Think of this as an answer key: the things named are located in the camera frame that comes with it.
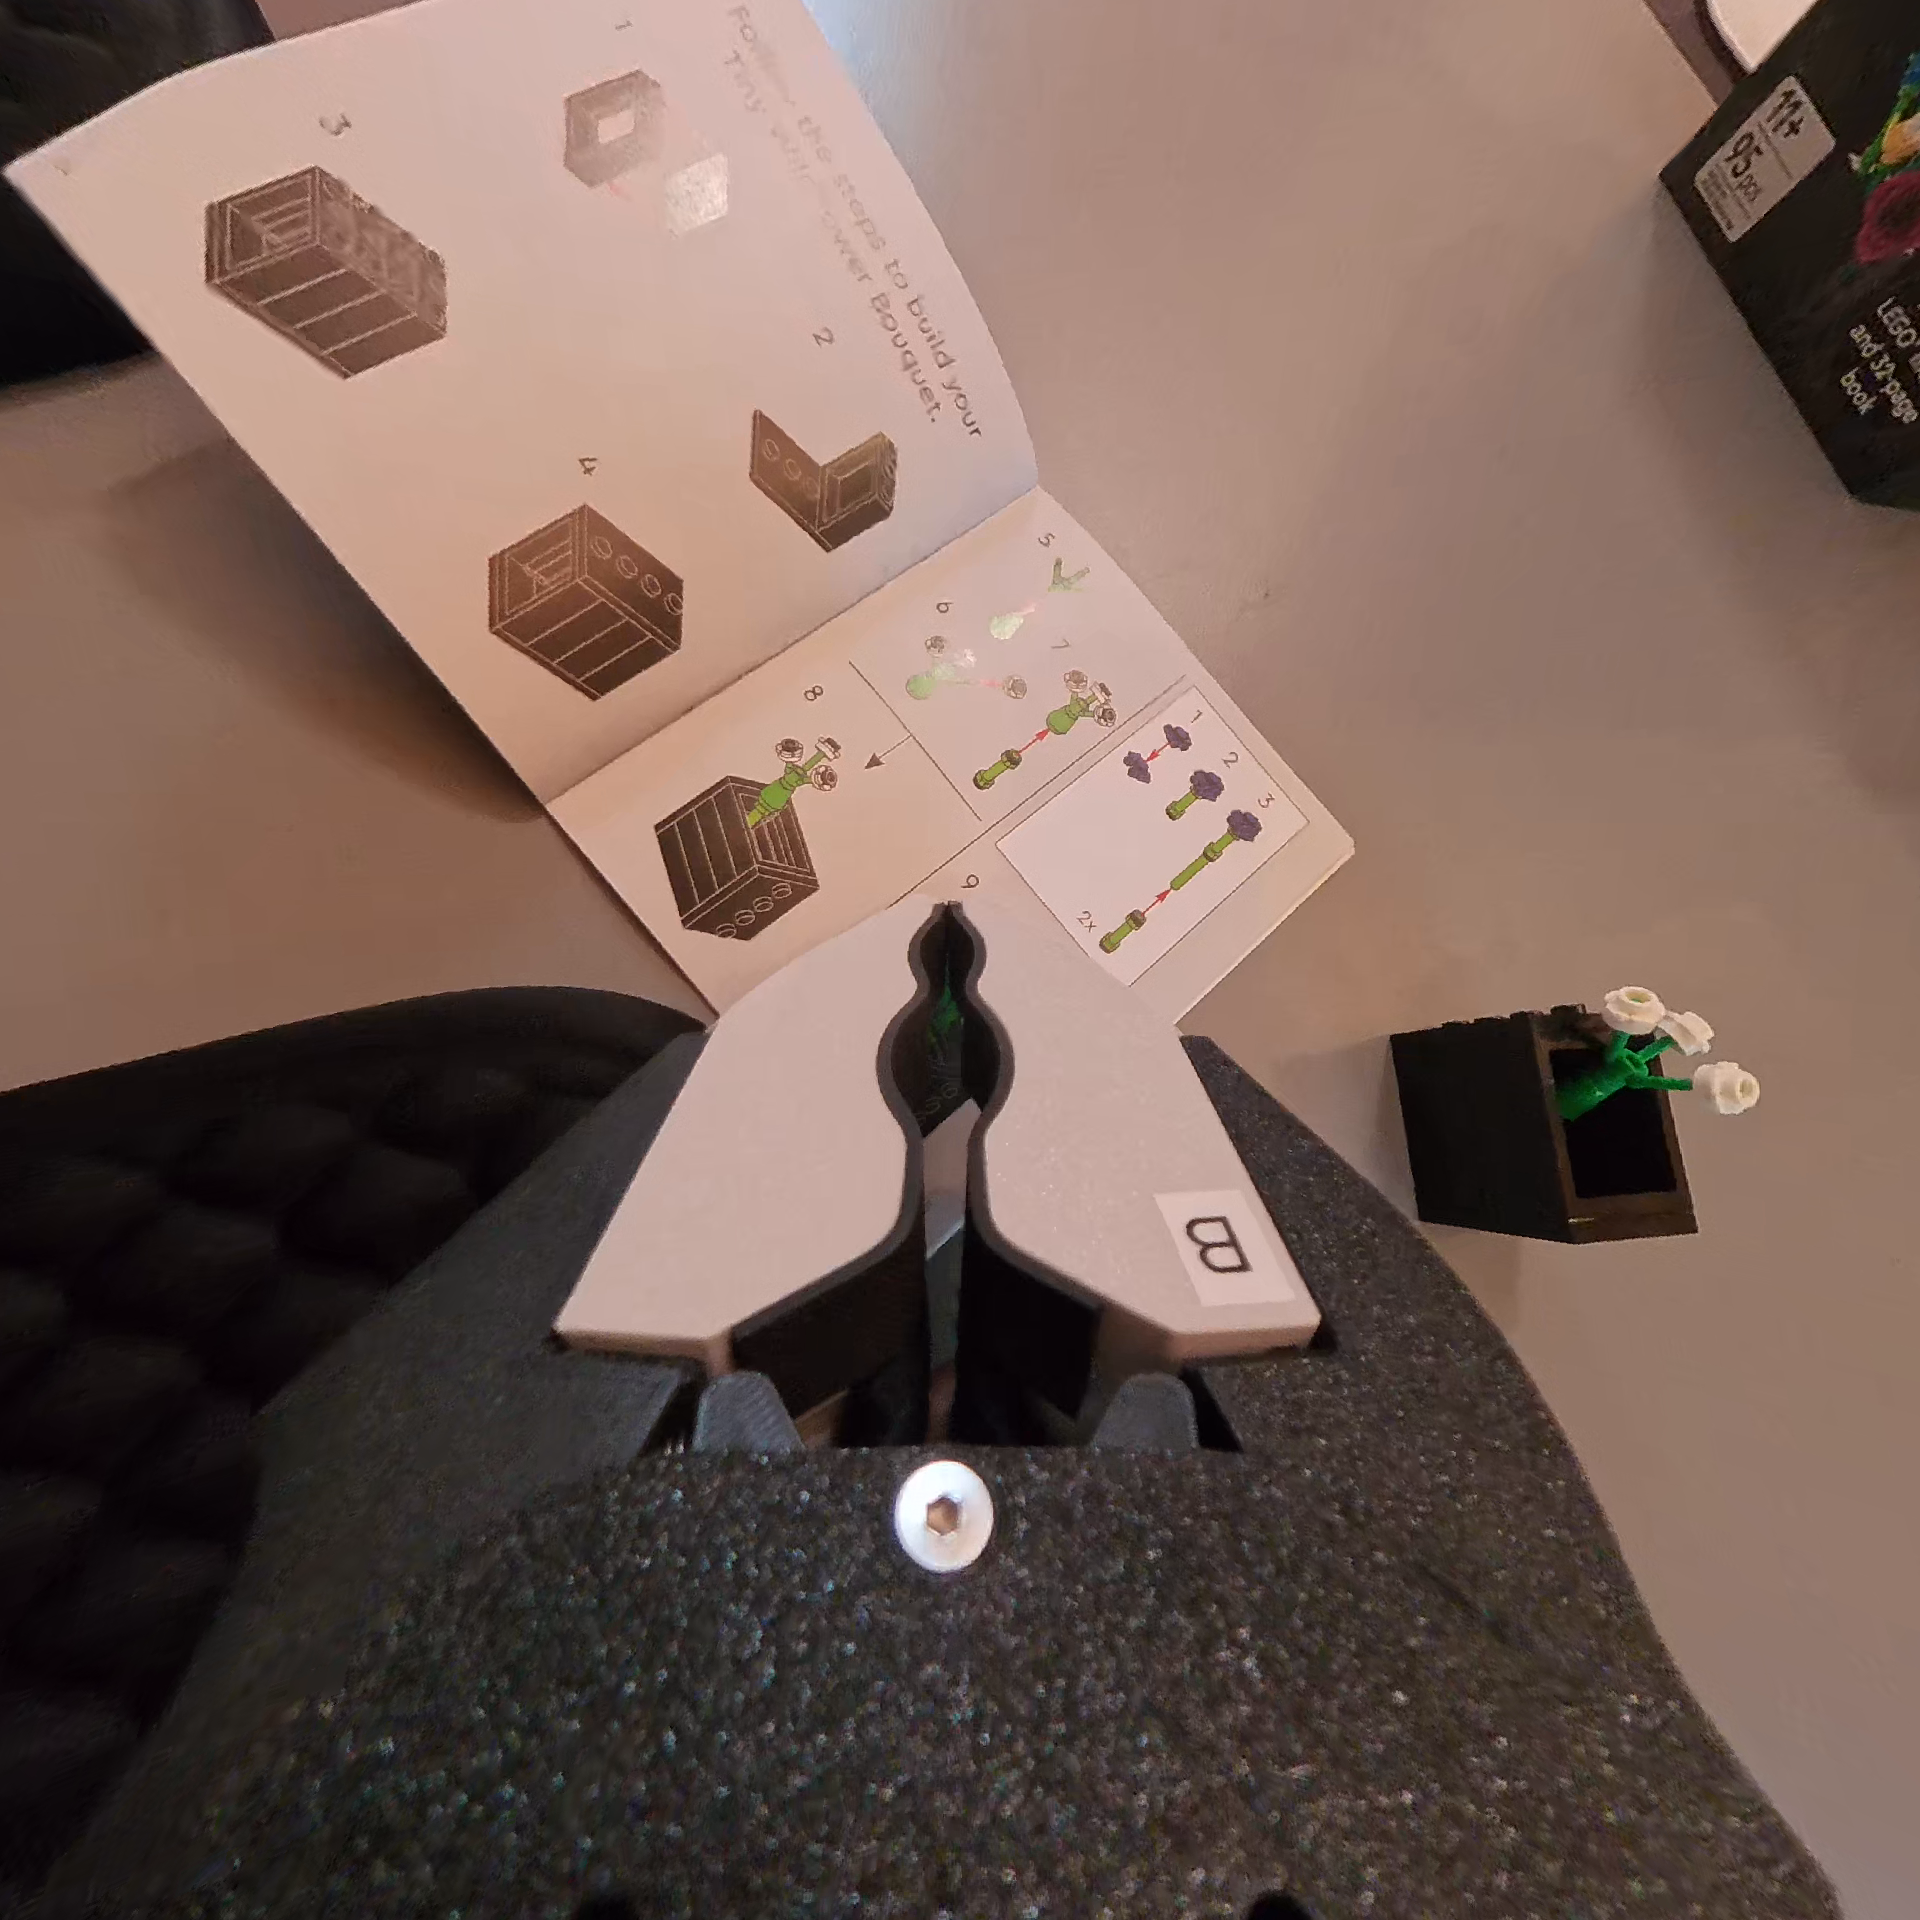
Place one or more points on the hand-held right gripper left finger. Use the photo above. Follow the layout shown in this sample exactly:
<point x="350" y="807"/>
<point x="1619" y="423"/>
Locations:
<point x="748" y="1171"/>

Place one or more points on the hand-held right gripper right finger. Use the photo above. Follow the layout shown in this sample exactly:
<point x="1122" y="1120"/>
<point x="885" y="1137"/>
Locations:
<point x="1113" y="1154"/>

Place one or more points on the black lego crate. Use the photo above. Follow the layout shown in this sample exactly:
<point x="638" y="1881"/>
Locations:
<point x="1484" y="1125"/>

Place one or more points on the white lego flower sprig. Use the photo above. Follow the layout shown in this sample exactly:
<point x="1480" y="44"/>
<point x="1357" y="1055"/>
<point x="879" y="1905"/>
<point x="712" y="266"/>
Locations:
<point x="1628" y="1059"/>

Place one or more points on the lego instruction booklet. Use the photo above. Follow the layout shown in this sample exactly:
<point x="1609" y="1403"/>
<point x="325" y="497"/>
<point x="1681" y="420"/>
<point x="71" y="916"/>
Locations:
<point x="494" y="452"/>

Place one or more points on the black lego packaging box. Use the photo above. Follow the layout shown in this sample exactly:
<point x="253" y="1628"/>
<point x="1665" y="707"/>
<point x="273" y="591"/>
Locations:
<point x="1830" y="287"/>

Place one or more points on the dark cloth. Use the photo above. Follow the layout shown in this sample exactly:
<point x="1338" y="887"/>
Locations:
<point x="76" y="226"/>

